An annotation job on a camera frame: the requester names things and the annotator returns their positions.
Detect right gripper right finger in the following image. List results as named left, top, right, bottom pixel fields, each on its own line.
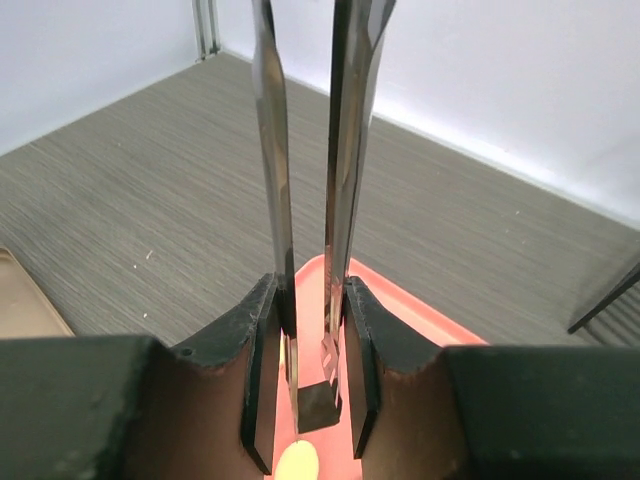
left=344, top=277, right=639, bottom=479

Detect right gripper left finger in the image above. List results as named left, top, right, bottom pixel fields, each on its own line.
left=1, top=274, right=280, bottom=479

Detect metal tongs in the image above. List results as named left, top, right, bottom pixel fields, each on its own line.
left=249, top=0, right=399, bottom=435

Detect dark square chocolate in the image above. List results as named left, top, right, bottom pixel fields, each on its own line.
left=297, top=379, right=342, bottom=434

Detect white oval chocolate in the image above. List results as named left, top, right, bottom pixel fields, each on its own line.
left=274, top=440, right=319, bottom=480

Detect pink plastic tray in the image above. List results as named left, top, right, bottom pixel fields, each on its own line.
left=271, top=255, right=485, bottom=479

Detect rose gold tin lid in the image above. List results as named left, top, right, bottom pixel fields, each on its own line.
left=0, top=248, right=74, bottom=340

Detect black wire rack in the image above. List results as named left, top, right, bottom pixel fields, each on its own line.
left=567, top=263, right=640, bottom=334

